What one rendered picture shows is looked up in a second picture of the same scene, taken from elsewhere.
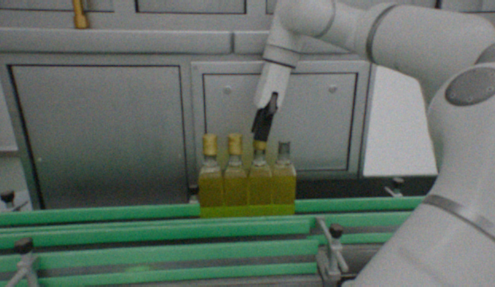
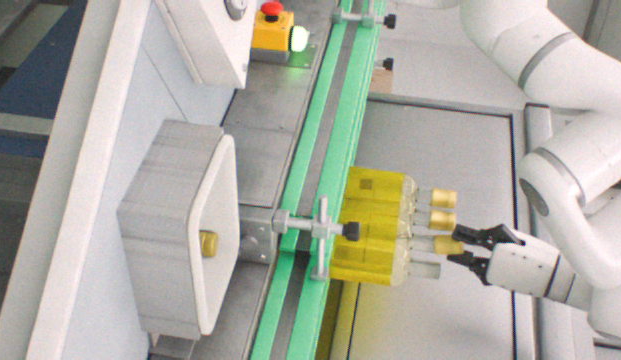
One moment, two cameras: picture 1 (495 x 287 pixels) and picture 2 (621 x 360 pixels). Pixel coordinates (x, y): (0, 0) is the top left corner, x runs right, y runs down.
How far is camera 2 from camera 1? 1.04 m
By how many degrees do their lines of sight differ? 51
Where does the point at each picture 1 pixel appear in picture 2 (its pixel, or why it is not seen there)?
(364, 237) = (269, 332)
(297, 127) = (426, 346)
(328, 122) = not seen: outside the picture
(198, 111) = not seen: hidden behind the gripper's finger
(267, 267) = (304, 167)
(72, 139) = (427, 135)
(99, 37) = not seen: hidden behind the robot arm
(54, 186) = (371, 110)
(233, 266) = (314, 140)
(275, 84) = (535, 244)
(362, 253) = (248, 315)
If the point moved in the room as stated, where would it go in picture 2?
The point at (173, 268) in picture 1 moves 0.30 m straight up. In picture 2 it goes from (328, 97) to (497, 118)
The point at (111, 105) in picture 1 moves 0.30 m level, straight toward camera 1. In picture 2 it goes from (465, 173) to (489, 96)
